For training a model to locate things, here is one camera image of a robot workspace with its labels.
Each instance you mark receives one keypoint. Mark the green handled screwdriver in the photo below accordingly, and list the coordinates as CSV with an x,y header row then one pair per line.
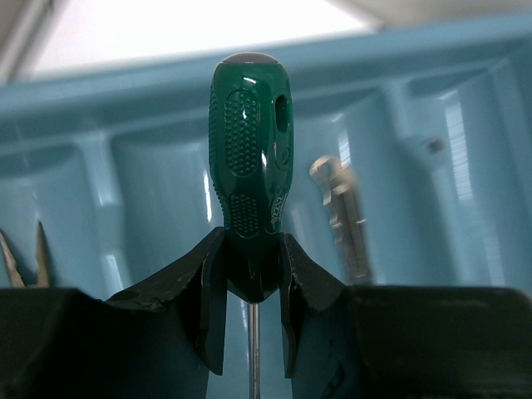
x,y
251,166

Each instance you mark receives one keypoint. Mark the teal compartment tray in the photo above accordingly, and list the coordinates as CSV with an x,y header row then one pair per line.
x,y
116,167

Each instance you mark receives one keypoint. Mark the small silver ratchet wrench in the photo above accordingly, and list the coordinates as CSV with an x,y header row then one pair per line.
x,y
434,146

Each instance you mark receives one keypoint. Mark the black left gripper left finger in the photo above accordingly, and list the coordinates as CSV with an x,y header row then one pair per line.
x,y
160,338

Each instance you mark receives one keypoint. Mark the yellow black needle-nose pliers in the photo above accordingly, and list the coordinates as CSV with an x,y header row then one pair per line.
x,y
19,271

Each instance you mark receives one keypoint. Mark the silver utility knife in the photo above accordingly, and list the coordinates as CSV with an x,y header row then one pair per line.
x,y
341,199

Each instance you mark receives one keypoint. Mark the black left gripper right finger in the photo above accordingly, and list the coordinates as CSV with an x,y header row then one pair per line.
x,y
375,341

